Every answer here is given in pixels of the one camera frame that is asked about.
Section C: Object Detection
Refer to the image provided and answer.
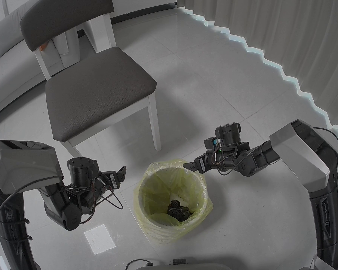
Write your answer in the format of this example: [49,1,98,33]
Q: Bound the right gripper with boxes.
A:
[183,151,238,174]

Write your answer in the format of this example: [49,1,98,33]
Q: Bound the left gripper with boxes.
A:
[94,166,127,196]

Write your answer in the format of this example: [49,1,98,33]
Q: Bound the black plastic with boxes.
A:
[167,199,191,221]

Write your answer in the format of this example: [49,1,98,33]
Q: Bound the yellow plastic bag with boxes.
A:
[134,158,214,246]

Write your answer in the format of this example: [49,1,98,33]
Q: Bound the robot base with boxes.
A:
[135,258,226,270]

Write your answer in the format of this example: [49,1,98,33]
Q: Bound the white trash bin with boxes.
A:
[137,164,208,234]

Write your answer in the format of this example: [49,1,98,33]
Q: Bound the grey seat white chair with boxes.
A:
[20,0,161,160]

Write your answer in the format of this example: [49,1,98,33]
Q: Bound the pale grey sofa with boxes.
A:
[0,0,82,123]

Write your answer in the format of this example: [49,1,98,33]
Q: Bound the beige curtain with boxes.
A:
[176,0,338,130]

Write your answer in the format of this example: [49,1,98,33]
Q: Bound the pale grey cushion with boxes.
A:
[0,0,47,60]

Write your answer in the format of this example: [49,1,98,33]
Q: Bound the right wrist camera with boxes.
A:
[204,136,223,152]

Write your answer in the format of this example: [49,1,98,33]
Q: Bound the black cable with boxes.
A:
[125,259,154,270]

